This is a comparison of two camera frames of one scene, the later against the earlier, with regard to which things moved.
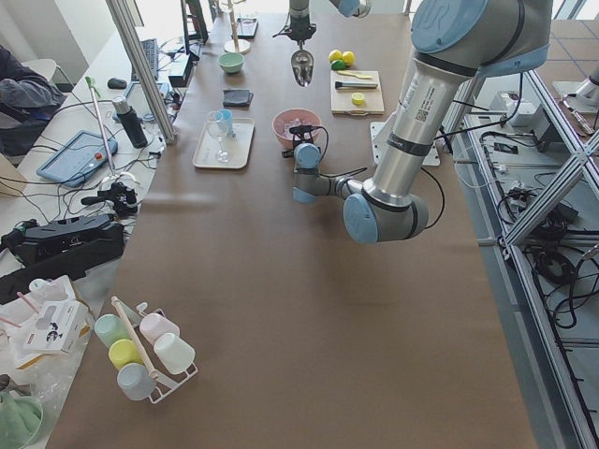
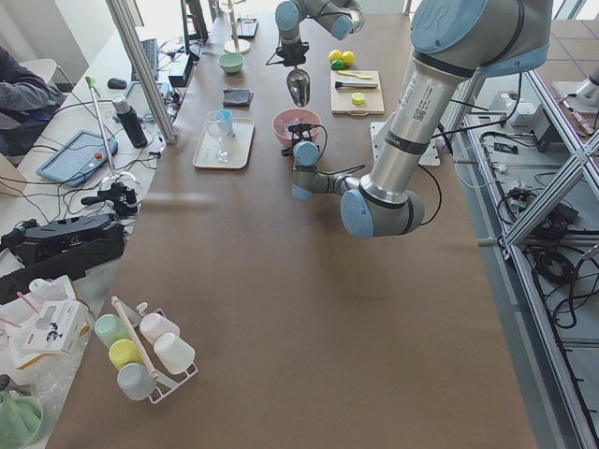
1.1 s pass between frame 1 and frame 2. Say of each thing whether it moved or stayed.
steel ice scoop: moved
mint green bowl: stayed
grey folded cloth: stayed
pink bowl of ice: stayed
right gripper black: moved
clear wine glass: stayed
